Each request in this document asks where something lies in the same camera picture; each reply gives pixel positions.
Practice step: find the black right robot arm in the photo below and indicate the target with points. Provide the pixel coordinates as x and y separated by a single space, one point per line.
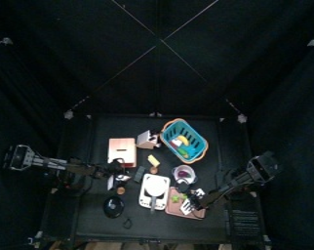
232 185

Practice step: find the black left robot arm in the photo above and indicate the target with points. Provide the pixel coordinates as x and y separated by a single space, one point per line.
45 161

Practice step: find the white toy rice block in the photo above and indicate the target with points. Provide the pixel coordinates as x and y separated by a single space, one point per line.
123 177

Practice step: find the small brown wooden bowl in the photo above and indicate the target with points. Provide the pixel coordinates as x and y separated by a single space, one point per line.
120 190

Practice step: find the pink cutting board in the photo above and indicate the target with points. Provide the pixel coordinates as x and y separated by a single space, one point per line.
174 210

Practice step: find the pale green toy vegetable piece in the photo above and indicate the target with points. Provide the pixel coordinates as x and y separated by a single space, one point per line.
184 196

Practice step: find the black rectangular block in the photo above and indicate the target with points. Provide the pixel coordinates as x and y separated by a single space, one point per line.
139 174

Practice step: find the green toy lettuce leaf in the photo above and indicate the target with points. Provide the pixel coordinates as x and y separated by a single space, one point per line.
176 198

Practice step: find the small orange-brown toy piece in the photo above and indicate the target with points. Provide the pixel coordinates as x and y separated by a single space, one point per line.
153 170

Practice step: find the purple toy vegetable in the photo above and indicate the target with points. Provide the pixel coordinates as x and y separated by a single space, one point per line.
183 174

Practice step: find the white rectangular tray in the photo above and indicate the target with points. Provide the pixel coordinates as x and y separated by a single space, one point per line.
145 200

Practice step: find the yellow toy block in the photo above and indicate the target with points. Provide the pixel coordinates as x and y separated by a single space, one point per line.
153 160

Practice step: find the black round bowl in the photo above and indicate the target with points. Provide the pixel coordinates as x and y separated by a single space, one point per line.
113 208

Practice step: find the white toy knife block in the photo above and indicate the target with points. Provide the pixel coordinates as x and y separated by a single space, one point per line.
145 139

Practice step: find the black printed label sheet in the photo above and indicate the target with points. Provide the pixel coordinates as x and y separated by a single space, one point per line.
246 224

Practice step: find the teal basket orange rim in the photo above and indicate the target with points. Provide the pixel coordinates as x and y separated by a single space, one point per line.
196 147

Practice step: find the small white toy food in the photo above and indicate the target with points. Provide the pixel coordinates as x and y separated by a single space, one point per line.
176 143

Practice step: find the yellow toy banana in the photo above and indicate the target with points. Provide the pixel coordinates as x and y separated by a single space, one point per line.
183 140

